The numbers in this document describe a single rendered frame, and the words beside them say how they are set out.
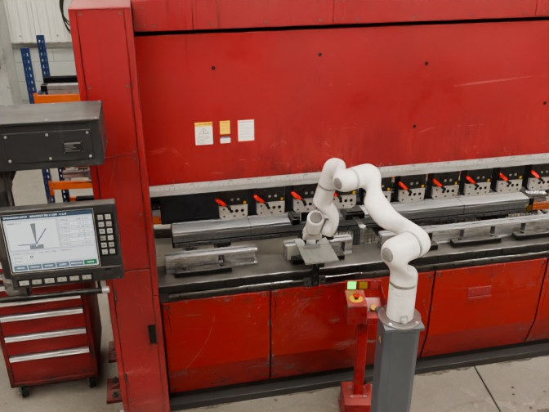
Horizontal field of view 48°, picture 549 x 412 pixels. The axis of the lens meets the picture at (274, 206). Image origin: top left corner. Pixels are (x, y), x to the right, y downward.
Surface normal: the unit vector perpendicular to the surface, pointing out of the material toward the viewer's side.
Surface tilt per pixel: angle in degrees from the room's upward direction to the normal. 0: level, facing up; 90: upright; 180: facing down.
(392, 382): 90
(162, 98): 90
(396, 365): 90
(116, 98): 90
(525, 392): 0
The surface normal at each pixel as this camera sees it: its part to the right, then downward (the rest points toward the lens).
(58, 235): 0.18, 0.43
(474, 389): 0.00, -0.90
